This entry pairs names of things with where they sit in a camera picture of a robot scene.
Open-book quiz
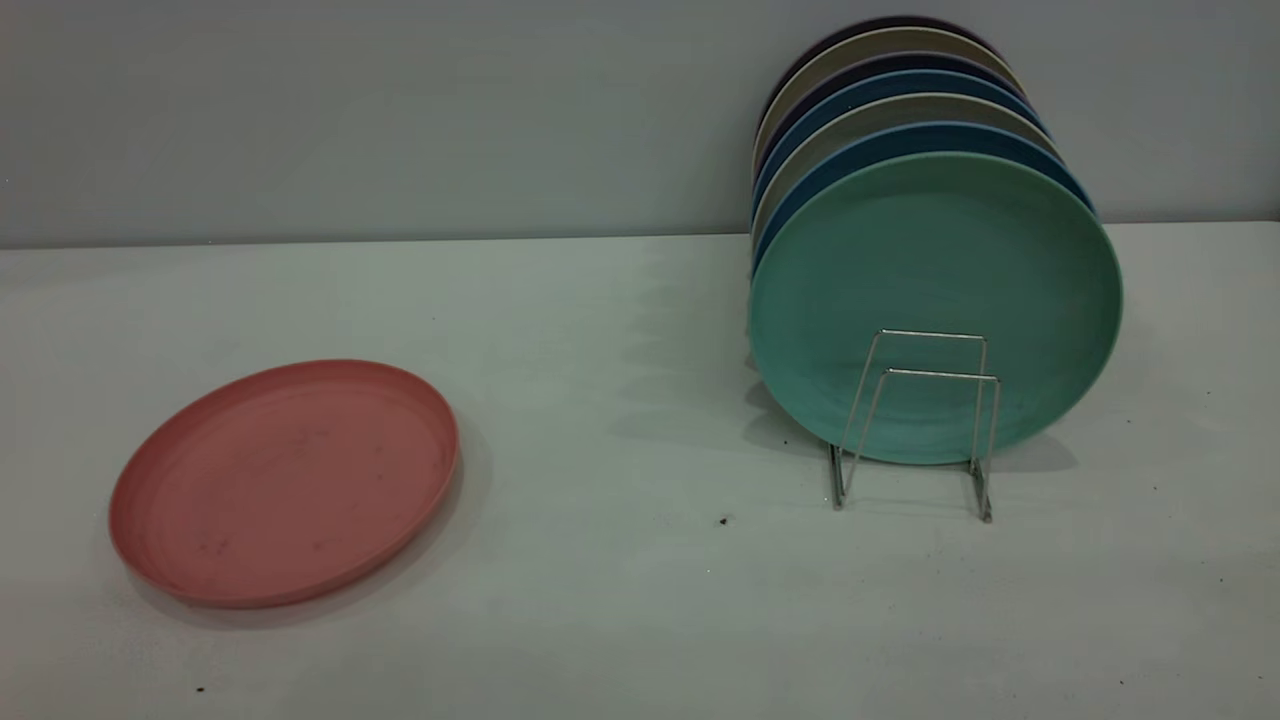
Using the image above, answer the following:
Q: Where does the pink round plate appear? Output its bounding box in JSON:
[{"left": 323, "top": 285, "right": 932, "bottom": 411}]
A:
[{"left": 108, "top": 359, "right": 461, "bottom": 609}]

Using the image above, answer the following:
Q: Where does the green round plate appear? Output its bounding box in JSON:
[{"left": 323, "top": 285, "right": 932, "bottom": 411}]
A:
[{"left": 748, "top": 152, "right": 1123, "bottom": 465}]

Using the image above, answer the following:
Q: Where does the blue round plate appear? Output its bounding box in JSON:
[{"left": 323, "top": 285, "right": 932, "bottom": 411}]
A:
[
  {"left": 752, "top": 122, "right": 1098, "bottom": 271},
  {"left": 752, "top": 68, "right": 1046, "bottom": 216}
]

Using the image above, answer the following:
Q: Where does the beige round plate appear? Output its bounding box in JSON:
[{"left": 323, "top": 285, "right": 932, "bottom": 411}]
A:
[
  {"left": 752, "top": 27, "right": 1026, "bottom": 181},
  {"left": 750, "top": 93, "right": 1061, "bottom": 246}
]

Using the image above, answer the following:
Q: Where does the dark navy round plate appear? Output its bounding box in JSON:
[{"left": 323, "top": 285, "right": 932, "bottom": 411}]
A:
[{"left": 755, "top": 52, "right": 1026, "bottom": 166}]

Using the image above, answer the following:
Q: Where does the dark purple round plate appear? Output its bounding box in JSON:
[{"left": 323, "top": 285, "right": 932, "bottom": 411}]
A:
[{"left": 760, "top": 14, "right": 1001, "bottom": 131}]

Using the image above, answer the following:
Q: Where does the silver wire plate rack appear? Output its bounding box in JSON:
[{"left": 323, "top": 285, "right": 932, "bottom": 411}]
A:
[{"left": 828, "top": 328, "right": 1001, "bottom": 523}]

